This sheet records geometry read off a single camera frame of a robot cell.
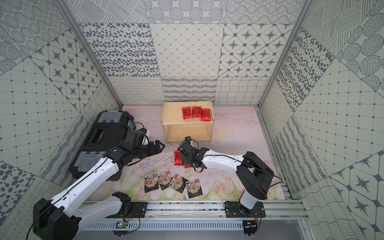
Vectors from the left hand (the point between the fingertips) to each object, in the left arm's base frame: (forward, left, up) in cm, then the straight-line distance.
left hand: (158, 144), depth 79 cm
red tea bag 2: (+19, -20, +6) cm, 28 cm away
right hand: (-1, -16, -12) cm, 20 cm away
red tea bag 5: (-1, -9, -16) cm, 18 cm away
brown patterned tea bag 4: (-17, -19, -18) cm, 31 cm away
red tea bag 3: (+18, -14, +7) cm, 24 cm away
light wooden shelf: (+18, -5, +4) cm, 20 cm away
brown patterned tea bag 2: (-12, -3, -17) cm, 21 cm away
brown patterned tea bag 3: (-14, -11, -17) cm, 25 cm away
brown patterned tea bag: (-15, +5, -16) cm, 23 cm away
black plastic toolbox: (+9, +30, 0) cm, 32 cm away
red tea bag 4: (-5, -15, -15) cm, 22 cm away
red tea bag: (+16, -25, +7) cm, 31 cm away
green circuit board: (-34, +16, -19) cm, 42 cm away
